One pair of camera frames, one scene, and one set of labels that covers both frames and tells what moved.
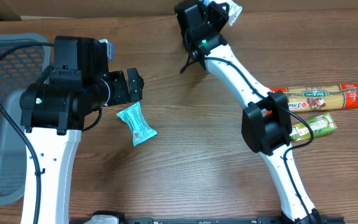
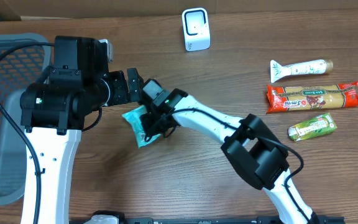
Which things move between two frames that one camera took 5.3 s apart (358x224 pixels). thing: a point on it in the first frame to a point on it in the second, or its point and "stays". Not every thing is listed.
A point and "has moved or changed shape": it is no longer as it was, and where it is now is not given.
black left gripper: (118, 89) stays
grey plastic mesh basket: (3, 150) stays
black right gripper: (217, 12) to (153, 123)
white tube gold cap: (234, 10) to (277, 71)
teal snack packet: (133, 119) has moved or changed shape
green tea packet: (320, 124) stays
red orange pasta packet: (321, 98) stays
